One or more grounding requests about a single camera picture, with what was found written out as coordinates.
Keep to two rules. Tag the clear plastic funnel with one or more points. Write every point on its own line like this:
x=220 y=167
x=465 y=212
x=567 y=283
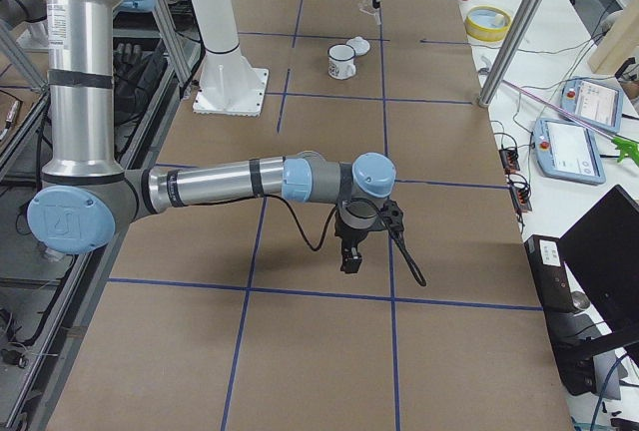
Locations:
x=370 y=8

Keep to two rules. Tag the white enamel cup lid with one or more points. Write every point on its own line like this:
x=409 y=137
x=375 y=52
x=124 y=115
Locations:
x=360 y=45

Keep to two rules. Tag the white enamel cup blue rim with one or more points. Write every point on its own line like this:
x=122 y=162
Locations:
x=341 y=64

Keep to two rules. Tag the yellow tape roll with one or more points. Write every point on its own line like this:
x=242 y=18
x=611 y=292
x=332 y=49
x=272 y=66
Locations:
x=487 y=23

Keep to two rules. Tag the orange black connector board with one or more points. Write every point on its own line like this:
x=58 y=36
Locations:
x=509 y=159

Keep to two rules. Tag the black box with label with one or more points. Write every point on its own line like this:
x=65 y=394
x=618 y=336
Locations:
x=549 y=273

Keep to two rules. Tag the near blue teach pendant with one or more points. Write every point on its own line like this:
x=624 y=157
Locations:
x=567 y=151

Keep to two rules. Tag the blue teach pendant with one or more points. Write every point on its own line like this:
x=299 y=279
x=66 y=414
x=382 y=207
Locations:
x=594 y=101
x=567 y=151

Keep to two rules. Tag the far blue teach pendant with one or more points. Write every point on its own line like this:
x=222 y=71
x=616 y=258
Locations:
x=594 y=101

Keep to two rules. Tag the black laptop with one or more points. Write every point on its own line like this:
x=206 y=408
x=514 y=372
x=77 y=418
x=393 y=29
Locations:
x=601 y=251

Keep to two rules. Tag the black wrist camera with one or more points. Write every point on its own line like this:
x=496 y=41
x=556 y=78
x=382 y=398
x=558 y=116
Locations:
x=392 y=216

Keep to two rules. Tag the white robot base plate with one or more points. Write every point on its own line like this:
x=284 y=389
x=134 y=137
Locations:
x=220 y=93

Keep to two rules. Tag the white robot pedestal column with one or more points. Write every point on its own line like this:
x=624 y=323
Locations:
x=218 y=30

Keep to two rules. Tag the grey aluminium frame post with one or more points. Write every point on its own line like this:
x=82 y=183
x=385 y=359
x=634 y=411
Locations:
x=522 y=19

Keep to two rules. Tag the grabber tool green handle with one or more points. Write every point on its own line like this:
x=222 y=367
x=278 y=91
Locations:
x=627 y=148

